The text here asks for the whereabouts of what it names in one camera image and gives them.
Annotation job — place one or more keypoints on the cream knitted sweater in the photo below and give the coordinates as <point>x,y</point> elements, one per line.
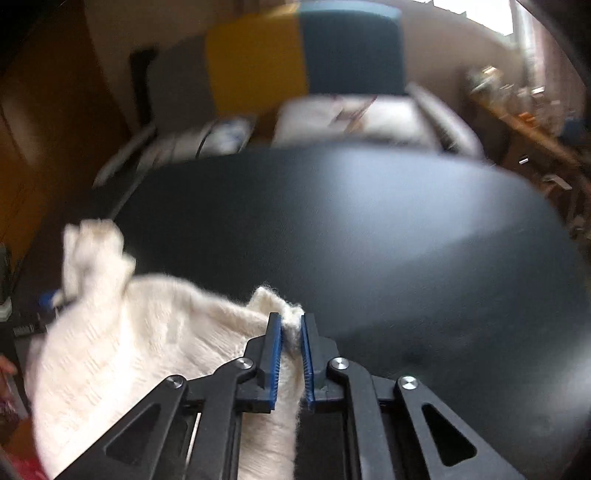
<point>118,334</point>

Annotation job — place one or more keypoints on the wooden side table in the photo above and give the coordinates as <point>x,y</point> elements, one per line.
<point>533,150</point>

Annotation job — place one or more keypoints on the tricolour sofa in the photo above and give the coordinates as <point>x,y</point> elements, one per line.
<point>252,65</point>

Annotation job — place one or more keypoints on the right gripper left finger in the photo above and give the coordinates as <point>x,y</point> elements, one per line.
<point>189,429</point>

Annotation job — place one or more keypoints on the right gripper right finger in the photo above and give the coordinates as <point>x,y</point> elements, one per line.
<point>392,429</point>

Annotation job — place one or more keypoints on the geometric pattern pillow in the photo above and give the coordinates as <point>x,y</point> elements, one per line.
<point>225,136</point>

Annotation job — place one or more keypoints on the deer print pillow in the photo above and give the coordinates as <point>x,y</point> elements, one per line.
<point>386,119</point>

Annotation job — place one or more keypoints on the wooden wardrobe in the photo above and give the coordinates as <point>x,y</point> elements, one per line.
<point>59,120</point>

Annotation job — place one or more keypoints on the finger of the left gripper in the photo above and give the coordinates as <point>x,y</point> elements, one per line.
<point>52,300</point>

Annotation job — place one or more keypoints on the window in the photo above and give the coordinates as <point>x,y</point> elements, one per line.
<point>495,15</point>

